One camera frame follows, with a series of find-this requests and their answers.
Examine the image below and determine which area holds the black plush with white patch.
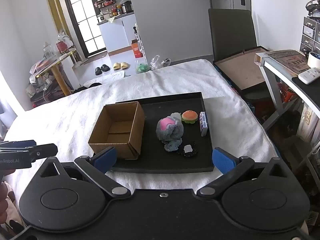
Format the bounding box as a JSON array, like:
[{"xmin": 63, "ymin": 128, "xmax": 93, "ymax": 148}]
[{"xmin": 177, "ymin": 142, "xmax": 199, "ymax": 158}]

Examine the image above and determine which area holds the pile of bags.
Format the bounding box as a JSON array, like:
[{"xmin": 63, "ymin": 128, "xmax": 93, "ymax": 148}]
[{"xmin": 26, "ymin": 65, "xmax": 65, "ymax": 103}]

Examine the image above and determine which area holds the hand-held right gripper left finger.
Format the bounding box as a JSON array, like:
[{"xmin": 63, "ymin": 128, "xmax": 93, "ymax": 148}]
[{"xmin": 37, "ymin": 147, "xmax": 132, "ymax": 198}]

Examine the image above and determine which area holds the dark grey chair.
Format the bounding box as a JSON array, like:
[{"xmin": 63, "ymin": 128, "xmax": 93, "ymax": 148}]
[{"xmin": 208, "ymin": 8, "xmax": 275, "ymax": 100}]

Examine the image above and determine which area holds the dark beaded ornament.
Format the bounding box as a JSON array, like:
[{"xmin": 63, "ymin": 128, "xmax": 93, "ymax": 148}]
[{"xmin": 305, "ymin": 0, "xmax": 320, "ymax": 18}]

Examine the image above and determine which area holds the framed printed board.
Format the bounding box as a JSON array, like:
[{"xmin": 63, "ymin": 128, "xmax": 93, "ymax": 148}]
[{"xmin": 265, "ymin": 50, "xmax": 310, "ymax": 77}]

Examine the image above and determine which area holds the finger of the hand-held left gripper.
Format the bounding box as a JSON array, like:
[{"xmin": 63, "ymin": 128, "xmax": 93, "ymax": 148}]
[
  {"xmin": 0, "ymin": 140, "xmax": 37, "ymax": 152},
  {"xmin": 29, "ymin": 143, "xmax": 58, "ymax": 161}
]

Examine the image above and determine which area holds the purple card box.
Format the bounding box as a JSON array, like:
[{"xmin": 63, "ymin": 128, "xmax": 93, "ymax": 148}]
[{"xmin": 199, "ymin": 112, "xmax": 209, "ymax": 137}]

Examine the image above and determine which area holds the black cloth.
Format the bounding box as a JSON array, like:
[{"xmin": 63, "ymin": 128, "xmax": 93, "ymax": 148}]
[{"xmin": 74, "ymin": 82, "xmax": 103, "ymax": 93}]

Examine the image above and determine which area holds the grey drawer organizer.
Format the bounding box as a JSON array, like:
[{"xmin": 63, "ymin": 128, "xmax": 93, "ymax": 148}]
[{"xmin": 299, "ymin": 16, "xmax": 320, "ymax": 54}]

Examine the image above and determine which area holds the small blue-grey plush toy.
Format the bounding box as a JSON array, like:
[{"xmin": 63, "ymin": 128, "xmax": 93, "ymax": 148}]
[{"xmin": 164, "ymin": 139, "xmax": 183, "ymax": 152}]

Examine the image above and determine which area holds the group of kitchen bottles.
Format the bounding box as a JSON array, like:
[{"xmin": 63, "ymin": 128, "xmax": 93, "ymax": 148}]
[{"xmin": 94, "ymin": 0, "xmax": 133, "ymax": 22}]

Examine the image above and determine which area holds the person's left hand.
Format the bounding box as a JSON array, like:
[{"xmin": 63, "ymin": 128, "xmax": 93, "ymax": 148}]
[{"xmin": 0, "ymin": 182, "xmax": 8, "ymax": 225}]

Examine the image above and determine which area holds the white floor towel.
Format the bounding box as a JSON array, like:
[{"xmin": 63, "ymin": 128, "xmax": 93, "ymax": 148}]
[{"xmin": 84, "ymin": 70, "xmax": 125, "ymax": 87}]

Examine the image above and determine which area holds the white remote control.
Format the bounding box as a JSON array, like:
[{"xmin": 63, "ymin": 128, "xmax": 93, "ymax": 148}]
[{"xmin": 298, "ymin": 68, "xmax": 320, "ymax": 85}]

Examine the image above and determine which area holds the white fluffy blanket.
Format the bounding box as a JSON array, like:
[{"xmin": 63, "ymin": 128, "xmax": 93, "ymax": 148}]
[{"xmin": 2, "ymin": 59, "xmax": 278, "ymax": 198}]

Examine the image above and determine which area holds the white frame desk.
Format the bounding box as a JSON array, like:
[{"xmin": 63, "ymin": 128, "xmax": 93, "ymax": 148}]
[{"xmin": 255, "ymin": 50, "xmax": 320, "ymax": 155}]

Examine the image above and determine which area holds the orange cardboard box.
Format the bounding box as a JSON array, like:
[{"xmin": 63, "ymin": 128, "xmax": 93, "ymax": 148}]
[{"xmin": 130, "ymin": 39, "xmax": 143, "ymax": 58}]

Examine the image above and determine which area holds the white kitchen cabinet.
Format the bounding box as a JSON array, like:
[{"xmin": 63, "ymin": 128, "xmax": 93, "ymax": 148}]
[{"xmin": 97, "ymin": 12, "xmax": 140, "ymax": 53}]

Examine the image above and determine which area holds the clear glass jar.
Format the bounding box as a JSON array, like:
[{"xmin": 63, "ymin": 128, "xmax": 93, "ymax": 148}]
[{"xmin": 44, "ymin": 42, "xmax": 54, "ymax": 58}]

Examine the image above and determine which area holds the black framed glass door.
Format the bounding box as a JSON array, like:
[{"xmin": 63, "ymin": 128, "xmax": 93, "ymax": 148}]
[{"xmin": 62, "ymin": 0, "xmax": 108, "ymax": 58}]

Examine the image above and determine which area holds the yellow curtain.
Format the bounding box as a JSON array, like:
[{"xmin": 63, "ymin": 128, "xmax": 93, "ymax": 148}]
[{"xmin": 46, "ymin": 0, "xmax": 73, "ymax": 45}]

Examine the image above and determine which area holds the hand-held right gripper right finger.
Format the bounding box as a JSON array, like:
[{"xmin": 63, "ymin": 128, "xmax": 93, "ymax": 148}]
[{"xmin": 197, "ymin": 148, "xmax": 289, "ymax": 197}]

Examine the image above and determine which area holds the brown cardboard box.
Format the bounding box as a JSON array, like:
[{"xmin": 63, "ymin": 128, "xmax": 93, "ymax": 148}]
[{"xmin": 88, "ymin": 101, "xmax": 145, "ymax": 160}]

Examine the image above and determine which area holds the red filled jar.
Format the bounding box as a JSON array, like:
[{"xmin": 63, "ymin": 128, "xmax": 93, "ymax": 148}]
[{"xmin": 56, "ymin": 40, "xmax": 68, "ymax": 53}]

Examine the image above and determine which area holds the black tray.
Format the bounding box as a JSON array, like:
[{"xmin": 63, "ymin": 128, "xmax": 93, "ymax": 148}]
[{"xmin": 93, "ymin": 92, "xmax": 215, "ymax": 173}]

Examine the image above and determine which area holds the gold round table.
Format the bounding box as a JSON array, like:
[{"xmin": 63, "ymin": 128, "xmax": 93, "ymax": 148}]
[{"xmin": 35, "ymin": 49, "xmax": 77, "ymax": 97}]

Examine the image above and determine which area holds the hamburger plush toy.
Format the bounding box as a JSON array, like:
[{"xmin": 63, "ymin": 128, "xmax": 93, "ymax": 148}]
[{"xmin": 181, "ymin": 110, "xmax": 199, "ymax": 125}]

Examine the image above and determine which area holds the red crate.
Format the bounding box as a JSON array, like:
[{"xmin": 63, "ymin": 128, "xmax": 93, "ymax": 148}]
[{"xmin": 279, "ymin": 80, "xmax": 298, "ymax": 103}]

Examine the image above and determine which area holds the clear plastic bag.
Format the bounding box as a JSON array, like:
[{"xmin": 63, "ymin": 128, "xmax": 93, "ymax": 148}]
[{"xmin": 150, "ymin": 55, "xmax": 163, "ymax": 69}]

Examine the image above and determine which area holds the white cup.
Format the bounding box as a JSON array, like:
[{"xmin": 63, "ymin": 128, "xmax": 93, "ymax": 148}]
[{"xmin": 307, "ymin": 52, "xmax": 320, "ymax": 69}]

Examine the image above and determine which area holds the grey and pink plush toy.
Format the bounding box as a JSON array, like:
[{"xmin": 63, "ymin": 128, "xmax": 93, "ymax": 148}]
[{"xmin": 156, "ymin": 116, "xmax": 184, "ymax": 143}]

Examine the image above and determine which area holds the white printed bag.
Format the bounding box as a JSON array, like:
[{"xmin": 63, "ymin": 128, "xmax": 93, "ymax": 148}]
[{"xmin": 297, "ymin": 102, "xmax": 320, "ymax": 140}]

